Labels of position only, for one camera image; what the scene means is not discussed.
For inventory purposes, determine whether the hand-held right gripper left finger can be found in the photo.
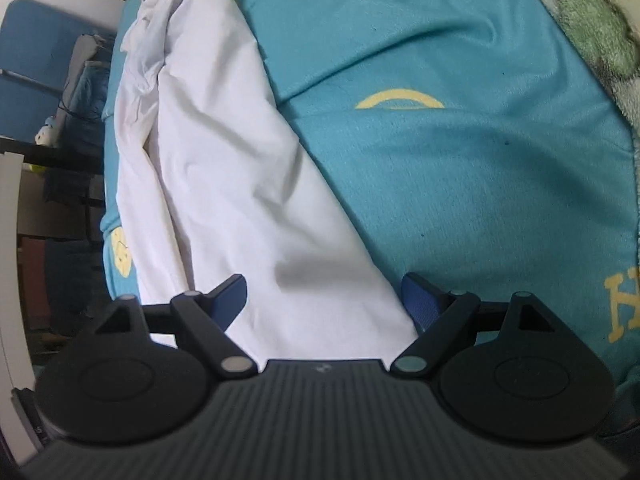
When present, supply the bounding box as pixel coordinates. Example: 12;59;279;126
94;274;260;381

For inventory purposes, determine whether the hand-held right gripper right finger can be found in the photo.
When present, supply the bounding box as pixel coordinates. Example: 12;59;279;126
390;272;557;377

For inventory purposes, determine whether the white printed t-shirt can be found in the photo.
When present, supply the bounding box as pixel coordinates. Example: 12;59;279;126
114;0;419;361

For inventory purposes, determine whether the bed with teal printed sheet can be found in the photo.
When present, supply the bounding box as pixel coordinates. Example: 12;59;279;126
99;0;640;413

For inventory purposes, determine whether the white desk with dark top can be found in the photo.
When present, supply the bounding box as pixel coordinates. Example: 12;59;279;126
0;135;103;465

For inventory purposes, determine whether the white plush toy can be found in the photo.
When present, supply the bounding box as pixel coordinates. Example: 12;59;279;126
33;115;64;147

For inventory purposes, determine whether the grey cloth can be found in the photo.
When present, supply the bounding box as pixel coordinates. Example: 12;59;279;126
62;33;119;117

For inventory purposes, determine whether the green cartoon printed blanket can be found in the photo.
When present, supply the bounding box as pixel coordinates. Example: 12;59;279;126
514;0;640;243

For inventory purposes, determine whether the blue covered chair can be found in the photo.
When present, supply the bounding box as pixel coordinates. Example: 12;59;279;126
0;0;120;147

